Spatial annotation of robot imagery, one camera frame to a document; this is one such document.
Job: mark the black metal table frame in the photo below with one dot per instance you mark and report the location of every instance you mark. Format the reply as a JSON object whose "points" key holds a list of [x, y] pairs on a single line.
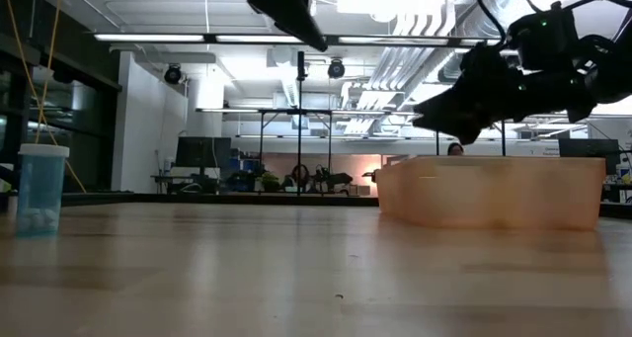
{"points": [[197, 199]]}

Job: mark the small green potted plant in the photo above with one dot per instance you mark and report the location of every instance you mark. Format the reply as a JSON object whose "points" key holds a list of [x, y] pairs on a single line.
{"points": [[269, 181]]}

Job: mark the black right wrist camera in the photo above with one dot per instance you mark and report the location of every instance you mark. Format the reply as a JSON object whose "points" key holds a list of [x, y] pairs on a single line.
{"points": [[543, 40]]}

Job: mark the blue pill bottle white cap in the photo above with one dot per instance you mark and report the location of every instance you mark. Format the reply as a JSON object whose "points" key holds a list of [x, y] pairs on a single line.
{"points": [[42, 189]]}

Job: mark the long ceiling light strip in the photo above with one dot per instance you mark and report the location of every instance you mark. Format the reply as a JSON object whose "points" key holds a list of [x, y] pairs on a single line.
{"points": [[257, 38], [148, 37]]}

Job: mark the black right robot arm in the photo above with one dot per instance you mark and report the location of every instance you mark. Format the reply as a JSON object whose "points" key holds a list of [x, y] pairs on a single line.
{"points": [[612, 70]]}

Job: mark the black metal rack frame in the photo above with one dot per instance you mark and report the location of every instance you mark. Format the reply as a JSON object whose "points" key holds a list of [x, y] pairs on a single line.
{"points": [[261, 139]]}

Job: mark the orange translucent plastic basket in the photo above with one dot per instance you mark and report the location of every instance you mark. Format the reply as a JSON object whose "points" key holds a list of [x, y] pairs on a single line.
{"points": [[494, 193]]}

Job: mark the person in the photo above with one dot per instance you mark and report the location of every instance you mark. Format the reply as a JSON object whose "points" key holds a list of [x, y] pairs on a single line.
{"points": [[455, 149]]}

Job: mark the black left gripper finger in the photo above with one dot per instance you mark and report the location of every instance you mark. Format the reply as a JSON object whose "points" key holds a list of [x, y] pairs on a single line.
{"points": [[286, 8]]}

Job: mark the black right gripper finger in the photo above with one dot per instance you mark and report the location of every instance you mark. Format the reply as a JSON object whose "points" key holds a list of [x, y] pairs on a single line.
{"points": [[464, 133], [454, 109]]}

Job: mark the black computer monitor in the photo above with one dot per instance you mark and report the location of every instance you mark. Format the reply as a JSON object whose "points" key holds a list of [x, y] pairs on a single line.
{"points": [[588, 151], [202, 151]]}

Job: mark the black ceiling spotlight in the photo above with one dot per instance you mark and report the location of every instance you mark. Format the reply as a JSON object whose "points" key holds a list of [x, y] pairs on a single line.
{"points": [[173, 74], [336, 68]]}

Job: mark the black tripod stand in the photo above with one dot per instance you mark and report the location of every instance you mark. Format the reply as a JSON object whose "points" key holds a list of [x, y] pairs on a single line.
{"points": [[300, 124]]}

